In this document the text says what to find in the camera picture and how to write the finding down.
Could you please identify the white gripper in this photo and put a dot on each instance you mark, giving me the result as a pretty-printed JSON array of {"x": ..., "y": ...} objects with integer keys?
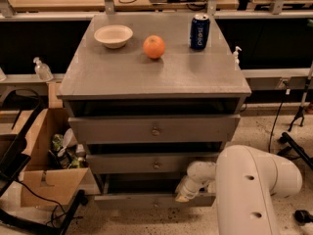
[{"x": 188, "y": 189}]

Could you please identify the grey bottom drawer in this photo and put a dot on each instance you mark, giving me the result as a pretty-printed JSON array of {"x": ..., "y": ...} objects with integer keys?
[{"x": 146, "y": 191}]

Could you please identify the grey drawer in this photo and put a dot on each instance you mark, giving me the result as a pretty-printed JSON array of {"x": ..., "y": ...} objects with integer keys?
[
  {"x": 146, "y": 191},
  {"x": 150, "y": 162},
  {"x": 131, "y": 130}
]

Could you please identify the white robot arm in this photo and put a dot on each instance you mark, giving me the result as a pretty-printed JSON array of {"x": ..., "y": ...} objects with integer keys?
[{"x": 246, "y": 180}]

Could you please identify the grey middle drawer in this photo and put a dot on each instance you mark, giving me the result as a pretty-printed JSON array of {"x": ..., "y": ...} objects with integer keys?
[{"x": 150, "y": 162}]

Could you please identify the grey top drawer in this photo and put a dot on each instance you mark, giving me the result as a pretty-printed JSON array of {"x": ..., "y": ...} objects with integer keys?
[{"x": 131, "y": 130}]

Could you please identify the grey wooden drawer cabinet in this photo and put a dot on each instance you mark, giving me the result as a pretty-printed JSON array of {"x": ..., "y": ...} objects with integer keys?
[{"x": 107, "y": 83}]

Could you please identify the open cardboard box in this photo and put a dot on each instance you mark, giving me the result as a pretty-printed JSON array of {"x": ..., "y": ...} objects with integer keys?
[{"x": 41, "y": 182}]

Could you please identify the black stand leg right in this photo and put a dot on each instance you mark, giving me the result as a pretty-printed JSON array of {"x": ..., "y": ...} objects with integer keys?
[{"x": 285, "y": 138}]

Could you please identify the black caster wheel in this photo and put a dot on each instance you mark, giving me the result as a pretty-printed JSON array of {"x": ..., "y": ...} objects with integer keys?
[{"x": 303, "y": 216}]

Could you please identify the small white pump bottle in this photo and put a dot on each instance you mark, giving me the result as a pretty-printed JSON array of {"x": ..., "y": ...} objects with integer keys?
[{"x": 236, "y": 53}]

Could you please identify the black tripod stand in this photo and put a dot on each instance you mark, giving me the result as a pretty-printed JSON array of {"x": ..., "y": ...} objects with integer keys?
[{"x": 300, "y": 112}]

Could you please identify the orange fruit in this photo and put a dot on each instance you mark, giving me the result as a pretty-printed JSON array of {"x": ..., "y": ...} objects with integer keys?
[{"x": 154, "y": 46}]

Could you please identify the blue pepsi can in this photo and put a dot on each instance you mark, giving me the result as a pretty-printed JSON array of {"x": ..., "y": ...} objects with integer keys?
[{"x": 199, "y": 31}]

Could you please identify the white paper bowl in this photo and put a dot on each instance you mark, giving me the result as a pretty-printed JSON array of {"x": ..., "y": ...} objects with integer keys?
[{"x": 113, "y": 36}]

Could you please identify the clear sanitizer bottle left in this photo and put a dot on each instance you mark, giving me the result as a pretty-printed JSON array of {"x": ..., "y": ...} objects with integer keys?
[{"x": 42, "y": 70}]

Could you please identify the black stand frame left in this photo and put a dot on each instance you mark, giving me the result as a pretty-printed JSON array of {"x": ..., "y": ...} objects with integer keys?
[{"x": 13, "y": 161}]

